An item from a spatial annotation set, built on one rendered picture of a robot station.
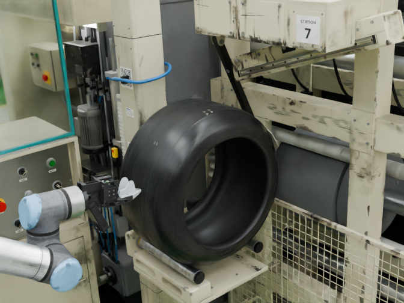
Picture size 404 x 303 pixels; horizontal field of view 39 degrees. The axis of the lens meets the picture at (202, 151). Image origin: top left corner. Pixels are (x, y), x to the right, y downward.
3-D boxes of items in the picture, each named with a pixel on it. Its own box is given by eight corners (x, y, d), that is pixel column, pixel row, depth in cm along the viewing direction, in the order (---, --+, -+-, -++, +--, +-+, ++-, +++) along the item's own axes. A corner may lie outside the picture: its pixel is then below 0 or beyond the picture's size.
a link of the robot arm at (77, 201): (72, 223, 160) (57, 212, 167) (88, 219, 163) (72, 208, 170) (71, 193, 157) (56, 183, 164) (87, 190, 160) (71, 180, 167)
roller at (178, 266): (137, 247, 214) (136, 237, 213) (147, 243, 217) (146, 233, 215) (195, 287, 189) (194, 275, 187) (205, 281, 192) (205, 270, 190)
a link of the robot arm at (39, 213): (16, 224, 159) (14, 192, 156) (58, 214, 167) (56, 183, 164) (30, 237, 152) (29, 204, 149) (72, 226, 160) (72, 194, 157)
